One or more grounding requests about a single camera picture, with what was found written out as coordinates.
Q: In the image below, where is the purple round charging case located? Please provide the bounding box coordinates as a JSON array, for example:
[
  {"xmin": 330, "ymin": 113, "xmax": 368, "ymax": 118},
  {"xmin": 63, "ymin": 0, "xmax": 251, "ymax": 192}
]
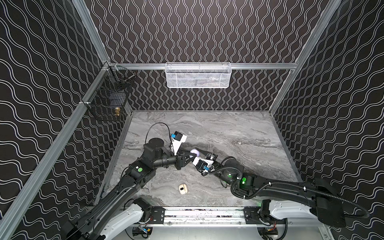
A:
[{"xmin": 190, "ymin": 149, "xmax": 200, "ymax": 157}]

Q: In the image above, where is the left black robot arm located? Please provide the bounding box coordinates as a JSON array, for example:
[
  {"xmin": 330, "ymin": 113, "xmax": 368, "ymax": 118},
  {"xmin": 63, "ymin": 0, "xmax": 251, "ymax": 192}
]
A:
[{"xmin": 60, "ymin": 138, "xmax": 200, "ymax": 240}]

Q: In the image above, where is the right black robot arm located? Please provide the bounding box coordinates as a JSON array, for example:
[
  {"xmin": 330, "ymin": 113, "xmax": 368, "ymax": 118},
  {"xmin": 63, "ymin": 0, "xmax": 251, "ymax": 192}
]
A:
[{"xmin": 194, "ymin": 154, "xmax": 370, "ymax": 228}]

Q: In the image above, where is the beige charging case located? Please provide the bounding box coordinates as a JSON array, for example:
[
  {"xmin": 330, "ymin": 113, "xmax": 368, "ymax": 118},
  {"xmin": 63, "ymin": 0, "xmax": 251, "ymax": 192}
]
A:
[{"xmin": 179, "ymin": 184, "xmax": 188, "ymax": 195}]

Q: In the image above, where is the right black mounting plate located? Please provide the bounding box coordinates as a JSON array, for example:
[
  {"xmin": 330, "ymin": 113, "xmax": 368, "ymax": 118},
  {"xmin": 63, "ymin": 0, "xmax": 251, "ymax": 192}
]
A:
[{"xmin": 243, "ymin": 207, "xmax": 285, "ymax": 227}]

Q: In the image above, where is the black mounting plate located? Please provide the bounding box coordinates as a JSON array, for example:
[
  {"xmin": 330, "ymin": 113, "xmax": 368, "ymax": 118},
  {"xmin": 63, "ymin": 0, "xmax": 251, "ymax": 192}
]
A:
[
  {"xmin": 140, "ymin": 207, "xmax": 166, "ymax": 224},
  {"xmin": 243, "ymin": 207, "xmax": 285, "ymax": 227}
]

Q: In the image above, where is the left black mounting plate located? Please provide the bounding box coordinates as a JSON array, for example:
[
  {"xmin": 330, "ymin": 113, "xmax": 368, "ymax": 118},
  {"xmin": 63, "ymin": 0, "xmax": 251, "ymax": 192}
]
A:
[{"xmin": 140, "ymin": 207, "xmax": 166, "ymax": 224}]

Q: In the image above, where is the small brass object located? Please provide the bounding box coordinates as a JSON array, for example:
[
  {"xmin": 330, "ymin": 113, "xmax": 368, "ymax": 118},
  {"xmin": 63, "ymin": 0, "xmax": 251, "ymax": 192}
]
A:
[{"xmin": 115, "ymin": 107, "xmax": 121, "ymax": 117}]

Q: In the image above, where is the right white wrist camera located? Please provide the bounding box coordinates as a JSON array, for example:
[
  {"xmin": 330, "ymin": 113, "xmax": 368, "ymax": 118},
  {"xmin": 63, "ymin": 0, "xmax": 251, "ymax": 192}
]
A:
[{"xmin": 193, "ymin": 157, "xmax": 214, "ymax": 176}]

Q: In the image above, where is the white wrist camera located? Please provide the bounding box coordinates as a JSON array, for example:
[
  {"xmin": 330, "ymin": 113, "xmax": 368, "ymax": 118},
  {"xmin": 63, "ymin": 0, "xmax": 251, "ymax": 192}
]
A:
[
  {"xmin": 171, "ymin": 131, "xmax": 187, "ymax": 155},
  {"xmin": 193, "ymin": 157, "xmax": 214, "ymax": 176}
]

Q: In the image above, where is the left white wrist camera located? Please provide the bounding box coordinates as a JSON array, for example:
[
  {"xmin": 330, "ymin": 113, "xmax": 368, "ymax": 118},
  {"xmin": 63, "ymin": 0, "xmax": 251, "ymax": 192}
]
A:
[{"xmin": 171, "ymin": 131, "xmax": 187, "ymax": 155}]

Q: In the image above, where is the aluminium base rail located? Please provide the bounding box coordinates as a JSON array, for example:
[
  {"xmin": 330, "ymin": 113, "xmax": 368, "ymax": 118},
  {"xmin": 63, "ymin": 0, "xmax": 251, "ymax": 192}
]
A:
[{"xmin": 80, "ymin": 206, "xmax": 326, "ymax": 229}]

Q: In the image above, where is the white wire mesh basket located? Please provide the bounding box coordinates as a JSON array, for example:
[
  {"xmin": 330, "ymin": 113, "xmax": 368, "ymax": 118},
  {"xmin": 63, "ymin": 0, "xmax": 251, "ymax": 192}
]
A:
[{"xmin": 165, "ymin": 62, "xmax": 232, "ymax": 89}]

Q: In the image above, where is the black wire basket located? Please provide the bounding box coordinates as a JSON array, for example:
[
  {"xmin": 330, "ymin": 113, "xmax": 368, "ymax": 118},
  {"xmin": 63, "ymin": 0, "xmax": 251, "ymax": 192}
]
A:
[{"xmin": 84, "ymin": 66, "xmax": 137, "ymax": 122}]

